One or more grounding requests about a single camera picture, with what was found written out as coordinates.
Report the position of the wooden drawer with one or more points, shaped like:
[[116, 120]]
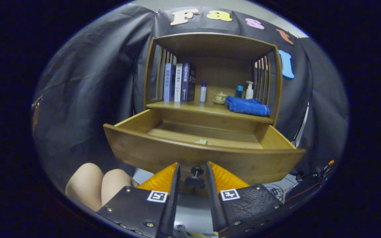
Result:
[[150, 152]]

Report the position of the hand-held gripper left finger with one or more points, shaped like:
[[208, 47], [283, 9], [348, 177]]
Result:
[[172, 205]]

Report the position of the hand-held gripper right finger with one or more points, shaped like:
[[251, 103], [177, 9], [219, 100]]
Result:
[[214, 205]]

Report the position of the white pump bottle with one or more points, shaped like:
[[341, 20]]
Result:
[[249, 93]]

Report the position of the white book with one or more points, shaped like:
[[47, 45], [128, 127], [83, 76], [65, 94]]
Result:
[[178, 82]]

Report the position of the person's bare knee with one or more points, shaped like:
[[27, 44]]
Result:
[[84, 185], [116, 185]]

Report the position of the white bottle with blue cap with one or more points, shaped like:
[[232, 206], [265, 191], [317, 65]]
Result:
[[203, 94]]

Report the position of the black drawer knob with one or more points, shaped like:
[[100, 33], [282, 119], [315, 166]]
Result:
[[195, 181]]

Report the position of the beige lidded teacup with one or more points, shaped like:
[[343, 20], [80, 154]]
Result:
[[220, 98]]

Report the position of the dark equipment with orange clip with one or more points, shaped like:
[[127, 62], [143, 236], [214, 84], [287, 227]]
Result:
[[309, 185]]

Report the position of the light blue book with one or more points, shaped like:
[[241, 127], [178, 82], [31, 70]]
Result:
[[169, 82]]

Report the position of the blue towel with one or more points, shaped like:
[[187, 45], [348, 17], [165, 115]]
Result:
[[246, 106]]

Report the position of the wooden cabinet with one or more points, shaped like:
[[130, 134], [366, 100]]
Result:
[[223, 69]]

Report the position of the teal bottle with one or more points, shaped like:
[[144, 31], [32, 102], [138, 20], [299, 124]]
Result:
[[239, 92]]

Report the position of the wooden countertop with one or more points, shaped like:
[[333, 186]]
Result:
[[190, 107]]

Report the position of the dark blue book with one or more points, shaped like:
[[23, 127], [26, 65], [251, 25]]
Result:
[[189, 82]]

